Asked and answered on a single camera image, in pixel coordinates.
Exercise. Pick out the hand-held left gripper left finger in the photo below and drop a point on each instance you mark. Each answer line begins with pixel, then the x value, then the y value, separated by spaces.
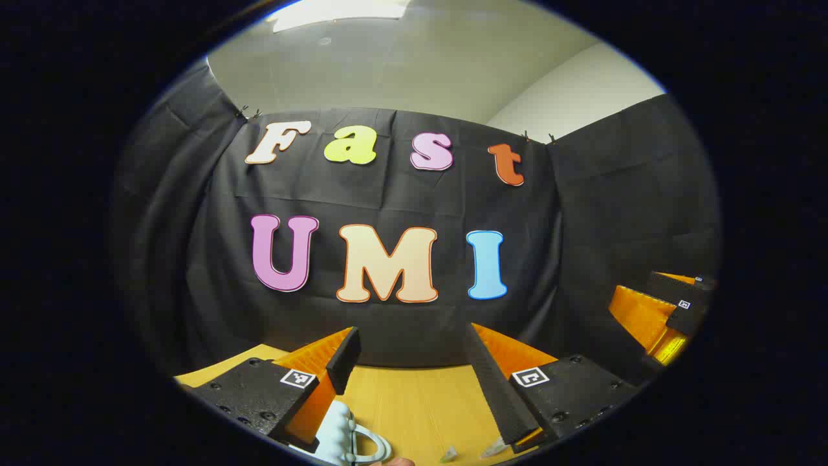
pixel 346 362

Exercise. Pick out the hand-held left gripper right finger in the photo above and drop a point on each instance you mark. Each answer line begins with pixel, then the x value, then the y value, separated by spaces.
pixel 495 388

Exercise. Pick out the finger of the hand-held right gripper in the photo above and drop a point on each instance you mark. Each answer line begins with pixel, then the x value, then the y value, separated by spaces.
pixel 679 286
pixel 643 317

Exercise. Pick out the large green white cream tube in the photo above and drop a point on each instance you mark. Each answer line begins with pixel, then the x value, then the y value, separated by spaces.
pixel 495 448

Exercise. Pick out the white suitcase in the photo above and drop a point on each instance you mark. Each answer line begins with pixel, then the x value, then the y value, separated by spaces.
pixel 333 433

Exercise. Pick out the black backdrop cloth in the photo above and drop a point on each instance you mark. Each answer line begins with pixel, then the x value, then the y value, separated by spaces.
pixel 388 194

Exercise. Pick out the ceiling light panel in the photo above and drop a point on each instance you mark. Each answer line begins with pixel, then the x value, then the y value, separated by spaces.
pixel 336 13

